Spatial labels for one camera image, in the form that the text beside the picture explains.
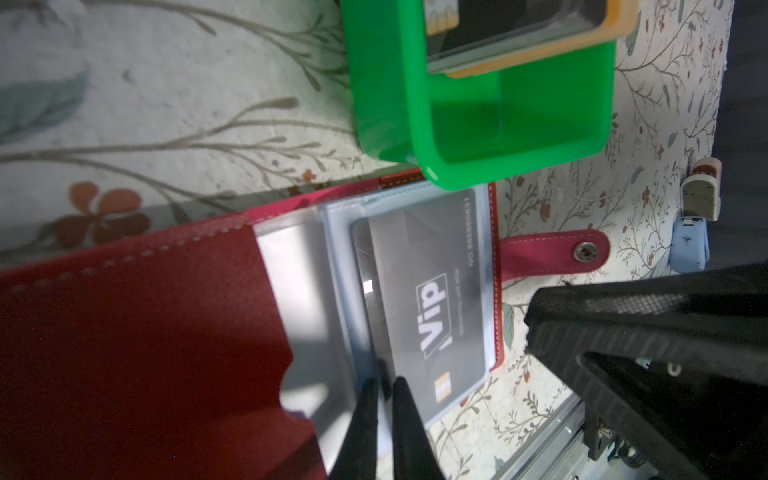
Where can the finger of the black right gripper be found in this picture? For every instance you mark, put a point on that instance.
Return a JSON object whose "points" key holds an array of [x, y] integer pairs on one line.
{"points": [[676, 366]]}

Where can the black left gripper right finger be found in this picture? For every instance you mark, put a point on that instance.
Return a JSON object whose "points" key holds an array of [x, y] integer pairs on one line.
{"points": [[413, 457]]}

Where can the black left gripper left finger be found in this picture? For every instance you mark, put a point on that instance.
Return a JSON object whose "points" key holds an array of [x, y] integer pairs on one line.
{"points": [[357, 458]]}

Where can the red card holder wallet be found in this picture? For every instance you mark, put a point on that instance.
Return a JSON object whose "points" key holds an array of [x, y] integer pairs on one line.
{"points": [[231, 348]]}

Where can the grey VIP credit card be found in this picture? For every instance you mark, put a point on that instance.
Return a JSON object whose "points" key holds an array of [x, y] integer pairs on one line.
{"points": [[422, 274]]}

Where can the green card tray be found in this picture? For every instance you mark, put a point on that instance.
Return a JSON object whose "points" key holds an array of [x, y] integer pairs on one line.
{"points": [[475, 130]]}

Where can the stack of cards in tray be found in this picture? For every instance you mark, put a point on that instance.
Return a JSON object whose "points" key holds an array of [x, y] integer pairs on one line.
{"points": [[471, 38]]}

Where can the small objects at table edge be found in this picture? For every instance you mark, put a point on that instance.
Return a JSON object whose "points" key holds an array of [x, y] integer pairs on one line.
{"points": [[701, 204]]}

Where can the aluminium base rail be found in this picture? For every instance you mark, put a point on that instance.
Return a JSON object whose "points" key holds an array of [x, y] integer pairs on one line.
{"points": [[554, 451]]}

